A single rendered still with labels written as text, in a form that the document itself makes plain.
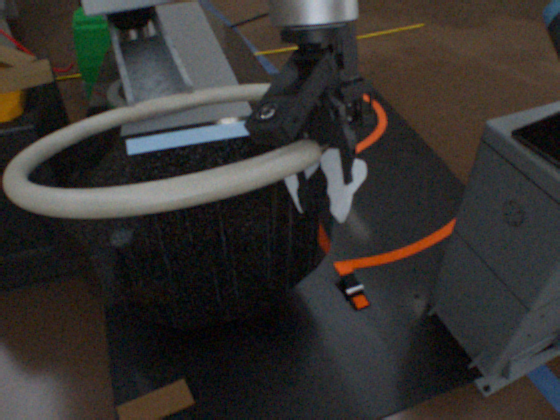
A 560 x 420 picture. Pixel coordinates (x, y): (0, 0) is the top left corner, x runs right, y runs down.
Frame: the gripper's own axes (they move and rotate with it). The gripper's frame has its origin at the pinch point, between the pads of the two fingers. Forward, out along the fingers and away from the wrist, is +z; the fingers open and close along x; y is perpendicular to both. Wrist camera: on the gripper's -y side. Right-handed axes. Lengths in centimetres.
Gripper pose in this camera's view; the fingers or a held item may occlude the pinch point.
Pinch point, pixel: (317, 209)
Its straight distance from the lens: 54.4
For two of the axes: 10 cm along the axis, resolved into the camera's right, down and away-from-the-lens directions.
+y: 6.3, -3.9, 6.6
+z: 1.0, 8.9, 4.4
